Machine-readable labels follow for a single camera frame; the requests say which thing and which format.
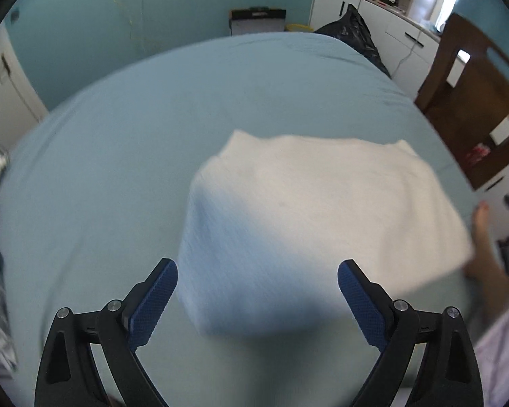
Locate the white sideboard cabinet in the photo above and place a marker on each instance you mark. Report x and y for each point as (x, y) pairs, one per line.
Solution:
(390, 25)

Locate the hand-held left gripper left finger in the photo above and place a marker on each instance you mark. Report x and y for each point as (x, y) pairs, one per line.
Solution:
(152, 301)

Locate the black plastic bag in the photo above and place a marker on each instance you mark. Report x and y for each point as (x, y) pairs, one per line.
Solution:
(356, 34)

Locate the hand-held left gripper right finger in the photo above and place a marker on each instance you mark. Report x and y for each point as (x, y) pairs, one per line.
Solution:
(362, 305)

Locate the red patterned item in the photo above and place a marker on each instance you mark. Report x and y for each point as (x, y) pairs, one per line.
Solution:
(478, 154)

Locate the brown wooden chair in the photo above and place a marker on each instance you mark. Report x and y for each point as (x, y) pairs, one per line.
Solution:
(449, 106)

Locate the white door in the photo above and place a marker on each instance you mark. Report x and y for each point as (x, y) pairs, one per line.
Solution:
(8, 106)

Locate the person's right foot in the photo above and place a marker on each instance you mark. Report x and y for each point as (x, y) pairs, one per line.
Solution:
(485, 254)

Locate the black and grey case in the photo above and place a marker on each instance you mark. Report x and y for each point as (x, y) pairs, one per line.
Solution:
(258, 21)

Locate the yellow plastic item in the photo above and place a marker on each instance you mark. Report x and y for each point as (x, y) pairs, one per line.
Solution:
(300, 27)

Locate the white towel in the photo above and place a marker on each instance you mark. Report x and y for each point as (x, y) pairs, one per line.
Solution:
(301, 203)

